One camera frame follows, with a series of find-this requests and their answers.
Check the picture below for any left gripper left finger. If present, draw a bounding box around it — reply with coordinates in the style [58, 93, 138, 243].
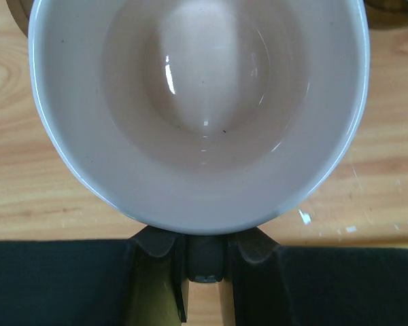
[0, 227, 188, 325]

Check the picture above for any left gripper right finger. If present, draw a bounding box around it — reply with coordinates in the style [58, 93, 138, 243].
[221, 228, 408, 325]

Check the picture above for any pink plastic cup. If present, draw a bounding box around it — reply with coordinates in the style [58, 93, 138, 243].
[27, 0, 371, 283]

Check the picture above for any dark wooden coaster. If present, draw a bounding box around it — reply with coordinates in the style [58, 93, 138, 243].
[6, 0, 33, 37]
[364, 0, 408, 30]

